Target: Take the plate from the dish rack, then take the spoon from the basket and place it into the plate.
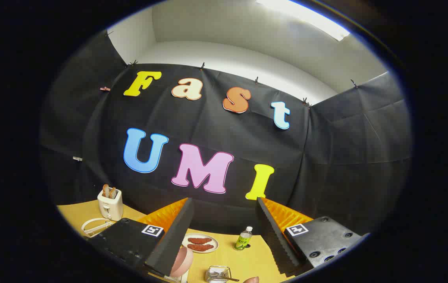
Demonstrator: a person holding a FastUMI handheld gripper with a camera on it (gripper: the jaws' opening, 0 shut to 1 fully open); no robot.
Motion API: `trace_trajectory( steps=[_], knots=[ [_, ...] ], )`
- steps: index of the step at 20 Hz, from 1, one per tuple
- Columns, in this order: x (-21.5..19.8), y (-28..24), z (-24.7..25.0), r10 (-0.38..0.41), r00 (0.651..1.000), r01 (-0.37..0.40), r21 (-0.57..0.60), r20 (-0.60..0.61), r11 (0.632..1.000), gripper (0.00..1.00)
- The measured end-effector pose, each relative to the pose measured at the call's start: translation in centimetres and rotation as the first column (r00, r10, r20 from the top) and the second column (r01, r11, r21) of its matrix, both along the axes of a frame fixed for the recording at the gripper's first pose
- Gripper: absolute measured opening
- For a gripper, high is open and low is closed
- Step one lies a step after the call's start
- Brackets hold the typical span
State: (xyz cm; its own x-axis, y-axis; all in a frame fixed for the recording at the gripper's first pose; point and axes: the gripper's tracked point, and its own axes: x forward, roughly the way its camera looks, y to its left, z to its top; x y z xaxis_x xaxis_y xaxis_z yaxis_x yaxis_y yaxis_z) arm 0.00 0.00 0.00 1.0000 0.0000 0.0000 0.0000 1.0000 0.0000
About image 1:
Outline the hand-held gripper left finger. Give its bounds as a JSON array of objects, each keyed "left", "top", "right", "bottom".
[{"left": 88, "top": 198, "right": 195, "bottom": 277}]

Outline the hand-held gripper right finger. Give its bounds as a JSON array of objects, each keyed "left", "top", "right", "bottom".
[{"left": 256, "top": 197, "right": 369, "bottom": 276}]

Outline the pink plate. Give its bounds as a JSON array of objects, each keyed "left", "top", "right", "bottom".
[{"left": 170, "top": 246, "right": 194, "bottom": 277}]

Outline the metal wire basket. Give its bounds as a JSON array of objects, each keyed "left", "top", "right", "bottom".
[{"left": 205, "top": 266, "right": 232, "bottom": 283}]

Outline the metal spoon with dark handle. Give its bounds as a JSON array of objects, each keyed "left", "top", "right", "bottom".
[{"left": 208, "top": 271, "right": 240, "bottom": 282}]

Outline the white wire dish rack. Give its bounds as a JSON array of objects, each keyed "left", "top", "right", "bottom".
[{"left": 81, "top": 218, "right": 189, "bottom": 283}]

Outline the white round dish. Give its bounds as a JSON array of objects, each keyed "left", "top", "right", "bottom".
[{"left": 182, "top": 233, "right": 219, "bottom": 254}]

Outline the green label drink bottle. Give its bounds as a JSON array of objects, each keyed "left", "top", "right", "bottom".
[{"left": 234, "top": 226, "right": 253, "bottom": 251}]

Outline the white toaster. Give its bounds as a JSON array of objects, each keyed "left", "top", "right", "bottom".
[{"left": 97, "top": 188, "right": 124, "bottom": 221}]

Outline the black backdrop cloth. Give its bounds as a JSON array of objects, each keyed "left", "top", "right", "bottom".
[{"left": 39, "top": 31, "right": 413, "bottom": 236}]

